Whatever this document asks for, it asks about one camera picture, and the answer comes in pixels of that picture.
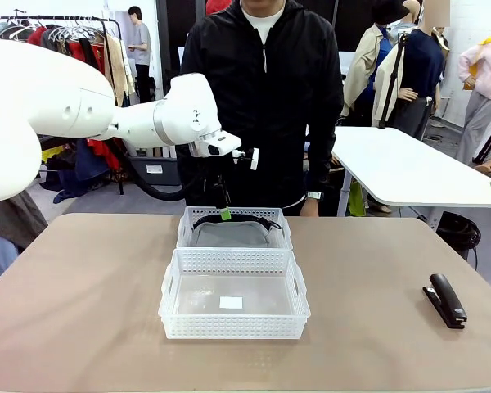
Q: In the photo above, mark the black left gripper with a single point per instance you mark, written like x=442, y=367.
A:
x=216, y=170

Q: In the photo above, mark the grey Campus zipper pencil case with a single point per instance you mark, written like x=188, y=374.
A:
x=233, y=237

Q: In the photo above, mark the black stapler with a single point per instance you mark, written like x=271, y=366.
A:
x=448, y=299

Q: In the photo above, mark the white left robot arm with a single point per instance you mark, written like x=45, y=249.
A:
x=45, y=102

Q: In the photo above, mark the person's left forearm black sleeve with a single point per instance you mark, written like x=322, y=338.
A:
x=321, y=163

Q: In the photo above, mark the person's left hand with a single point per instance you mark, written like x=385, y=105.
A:
x=310, y=208

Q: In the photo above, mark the white perforated basket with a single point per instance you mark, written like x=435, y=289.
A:
x=229, y=327
x=183, y=233

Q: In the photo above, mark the grey storage bin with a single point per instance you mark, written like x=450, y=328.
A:
x=155, y=174

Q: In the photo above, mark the white paper roll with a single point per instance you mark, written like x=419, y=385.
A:
x=165, y=152
x=173, y=152

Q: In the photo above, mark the white label sticker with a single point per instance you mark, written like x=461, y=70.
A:
x=231, y=301

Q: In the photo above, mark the white table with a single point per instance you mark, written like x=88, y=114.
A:
x=413, y=163

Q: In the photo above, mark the silver wristwatch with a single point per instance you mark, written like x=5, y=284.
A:
x=315, y=195

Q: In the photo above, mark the mannequin in pink top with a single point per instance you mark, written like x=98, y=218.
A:
x=487, y=69

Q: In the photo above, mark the beige shoe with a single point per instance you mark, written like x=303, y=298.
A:
x=380, y=209

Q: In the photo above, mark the person in black jacket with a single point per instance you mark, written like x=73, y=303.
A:
x=270, y=102

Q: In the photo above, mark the green bag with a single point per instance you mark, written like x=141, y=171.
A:
x=357, y=200

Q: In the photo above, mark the dark blue hanging garment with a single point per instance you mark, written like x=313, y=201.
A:
x=90, y=163

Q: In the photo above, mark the mannequin in navy top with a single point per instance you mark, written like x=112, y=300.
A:
x=421, y=61

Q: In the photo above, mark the dark blue cloth heap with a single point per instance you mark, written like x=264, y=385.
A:
x=65, y=188

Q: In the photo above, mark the beige hanging garment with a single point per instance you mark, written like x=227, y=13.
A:
x=120, y=73

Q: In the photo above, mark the mannequin in beige trench coat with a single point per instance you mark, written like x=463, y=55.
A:
x=368, y=61

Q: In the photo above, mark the yellow bag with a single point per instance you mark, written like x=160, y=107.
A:
x=51, y=154

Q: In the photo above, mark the bystander in grey shirt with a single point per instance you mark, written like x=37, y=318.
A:
x=141, y=45

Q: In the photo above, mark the black bucket hat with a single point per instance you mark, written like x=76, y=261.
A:
x=388, y=12

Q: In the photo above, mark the red hooded garment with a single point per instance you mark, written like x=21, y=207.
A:
x=219, y=6

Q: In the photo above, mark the black hanging scarf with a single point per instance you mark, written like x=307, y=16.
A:
x=91, y=53

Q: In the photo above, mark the long red dress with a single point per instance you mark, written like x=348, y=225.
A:
x=75, y=51

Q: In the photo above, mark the light blue cloth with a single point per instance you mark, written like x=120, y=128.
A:
x=0, y=254

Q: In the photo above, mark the grey hanging jacket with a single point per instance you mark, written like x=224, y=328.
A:
x=51, y=41

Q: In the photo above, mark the black clothes rack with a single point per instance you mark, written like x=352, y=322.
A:
x=65, y=18

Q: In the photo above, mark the red hanging garment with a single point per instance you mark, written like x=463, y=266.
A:
x=37, y=37

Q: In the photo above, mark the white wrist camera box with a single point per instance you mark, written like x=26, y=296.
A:
x=225, y=143

